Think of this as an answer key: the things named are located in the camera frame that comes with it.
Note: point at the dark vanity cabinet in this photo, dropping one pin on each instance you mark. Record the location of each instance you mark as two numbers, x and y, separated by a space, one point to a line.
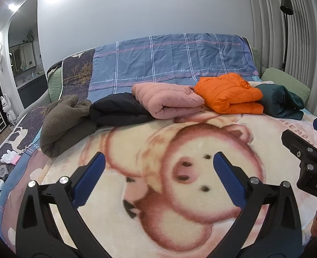
32 91

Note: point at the pink quilted jacket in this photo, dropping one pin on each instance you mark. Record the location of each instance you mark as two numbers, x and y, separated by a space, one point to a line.
166 99

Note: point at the white figure statue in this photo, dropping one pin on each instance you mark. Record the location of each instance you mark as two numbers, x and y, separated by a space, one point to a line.
8 110

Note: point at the blue plaid sheet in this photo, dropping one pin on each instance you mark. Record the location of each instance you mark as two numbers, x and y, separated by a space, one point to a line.
169 56

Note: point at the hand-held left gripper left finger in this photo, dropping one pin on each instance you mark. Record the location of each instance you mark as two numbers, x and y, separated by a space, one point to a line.
90 177

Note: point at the orange puffer jacket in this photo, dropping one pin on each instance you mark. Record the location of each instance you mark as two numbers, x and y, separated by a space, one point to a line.
228 91

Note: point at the black puffer jacket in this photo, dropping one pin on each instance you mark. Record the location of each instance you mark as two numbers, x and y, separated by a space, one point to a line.
115 110

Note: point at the brown fleece garment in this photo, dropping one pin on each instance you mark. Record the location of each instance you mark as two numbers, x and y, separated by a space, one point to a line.
61 123

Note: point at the bear printed blanket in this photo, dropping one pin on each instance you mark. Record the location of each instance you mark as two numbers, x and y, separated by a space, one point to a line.
174 139

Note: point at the white plush item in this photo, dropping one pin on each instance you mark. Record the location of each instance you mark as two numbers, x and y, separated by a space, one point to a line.
10 157

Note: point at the small potted plant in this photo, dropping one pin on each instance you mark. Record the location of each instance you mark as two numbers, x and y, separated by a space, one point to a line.
30 36

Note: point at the wall mirror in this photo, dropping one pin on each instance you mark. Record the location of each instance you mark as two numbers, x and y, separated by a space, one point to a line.
21 56

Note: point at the grey pleated curtain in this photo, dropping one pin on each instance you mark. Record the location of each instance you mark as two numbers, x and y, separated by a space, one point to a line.
309 59

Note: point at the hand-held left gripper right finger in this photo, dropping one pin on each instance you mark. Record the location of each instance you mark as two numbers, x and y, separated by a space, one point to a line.
225 177

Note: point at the black floor lamp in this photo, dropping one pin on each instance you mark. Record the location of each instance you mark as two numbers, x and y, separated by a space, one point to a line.
286 5

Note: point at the green quilted pillow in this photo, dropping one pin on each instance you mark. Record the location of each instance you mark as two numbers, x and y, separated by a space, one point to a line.
55 86

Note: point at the teal garment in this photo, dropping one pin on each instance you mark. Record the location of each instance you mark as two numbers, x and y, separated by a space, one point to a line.
279 102

